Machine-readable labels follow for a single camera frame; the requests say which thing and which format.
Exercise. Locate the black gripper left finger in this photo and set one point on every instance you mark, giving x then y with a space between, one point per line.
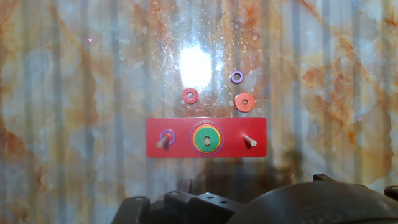
205 205

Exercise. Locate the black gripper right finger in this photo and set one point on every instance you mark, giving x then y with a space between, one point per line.
392 191

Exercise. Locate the red Hanoi base with pegs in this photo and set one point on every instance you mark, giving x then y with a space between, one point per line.
230 146

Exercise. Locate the marble pattern table mat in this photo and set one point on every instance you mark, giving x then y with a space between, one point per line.
93 93

